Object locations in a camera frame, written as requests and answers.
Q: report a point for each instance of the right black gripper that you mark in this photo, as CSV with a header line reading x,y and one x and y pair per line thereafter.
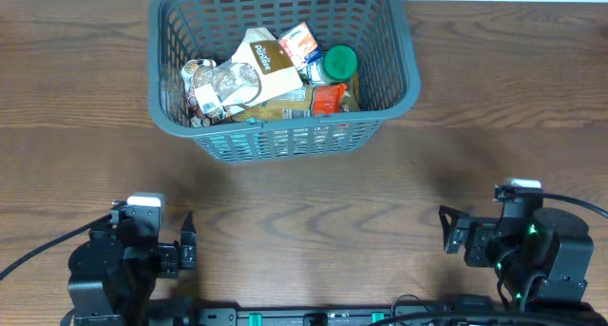
x,y
481,230

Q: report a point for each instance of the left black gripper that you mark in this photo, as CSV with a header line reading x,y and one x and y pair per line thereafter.
x,y
179,255

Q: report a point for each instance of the gold foil food bag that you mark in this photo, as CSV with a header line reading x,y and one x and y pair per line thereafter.
x,y
330,96

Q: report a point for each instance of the orange pasta packet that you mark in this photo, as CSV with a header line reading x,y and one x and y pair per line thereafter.
x,y
305,102

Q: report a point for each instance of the white brown snack pouch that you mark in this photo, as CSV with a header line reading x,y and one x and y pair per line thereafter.
x,y
258,71

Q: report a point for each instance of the green lid jar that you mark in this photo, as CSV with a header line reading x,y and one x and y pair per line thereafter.
x,y
338,65

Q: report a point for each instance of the grey plastic basket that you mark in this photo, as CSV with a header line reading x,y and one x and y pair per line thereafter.
x,y
376,30

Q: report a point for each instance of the Kleenex tissue multipack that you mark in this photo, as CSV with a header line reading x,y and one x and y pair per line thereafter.
x,y
300,45

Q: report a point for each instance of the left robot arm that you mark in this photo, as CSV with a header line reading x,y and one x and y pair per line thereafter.
x,y
113,275

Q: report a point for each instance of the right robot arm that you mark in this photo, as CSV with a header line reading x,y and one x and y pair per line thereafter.
x,y
539,254

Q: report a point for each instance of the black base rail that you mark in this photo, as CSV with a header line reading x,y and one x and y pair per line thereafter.
x,y
406,310

